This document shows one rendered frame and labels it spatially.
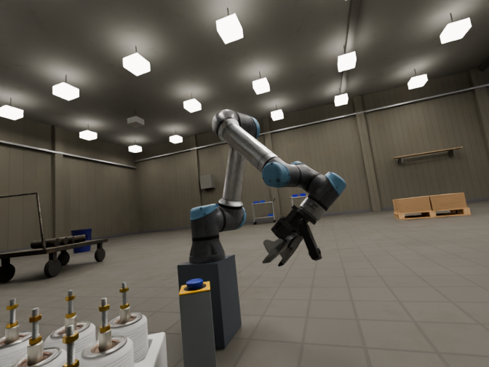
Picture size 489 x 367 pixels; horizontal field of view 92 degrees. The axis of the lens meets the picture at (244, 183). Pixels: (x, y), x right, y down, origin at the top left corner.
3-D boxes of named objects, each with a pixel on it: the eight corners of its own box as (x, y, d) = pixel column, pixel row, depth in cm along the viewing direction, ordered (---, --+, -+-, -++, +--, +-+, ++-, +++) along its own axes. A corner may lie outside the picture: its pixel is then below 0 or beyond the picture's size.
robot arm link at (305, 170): (284, 157, 79) (309, 172, 72) (302, 160, 87) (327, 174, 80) (275, 178, 82) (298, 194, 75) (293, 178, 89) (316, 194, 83)
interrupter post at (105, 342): (113, 348, 45) (113, 329, 45) (99, 354, 43) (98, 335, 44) (110, 344, 47) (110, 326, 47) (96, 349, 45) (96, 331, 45)
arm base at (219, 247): (201, 256, 109) (199, 234, 110) (231, 255, 104) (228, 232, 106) (182, 263, 95) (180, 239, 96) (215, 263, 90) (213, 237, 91)
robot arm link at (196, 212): (185, 237, 101) (183, 206, 103) (211, 233, 110) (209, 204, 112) (201, 237, 93) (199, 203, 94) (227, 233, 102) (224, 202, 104)
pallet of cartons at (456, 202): (452, 212, 513) (449, 193, 518) (476, 214, 432) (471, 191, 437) (391, 218, 552) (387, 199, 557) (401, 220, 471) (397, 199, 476)
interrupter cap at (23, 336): (43, 332, 56) (43, 329, 56) (9, 351, 48) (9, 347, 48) (13, 334, 56) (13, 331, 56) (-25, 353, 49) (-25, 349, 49)
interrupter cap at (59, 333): (84, 335, 52) (83, 331, 52) (42, 344, 50) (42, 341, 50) (94, 321, 59) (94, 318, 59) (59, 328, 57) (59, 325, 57)
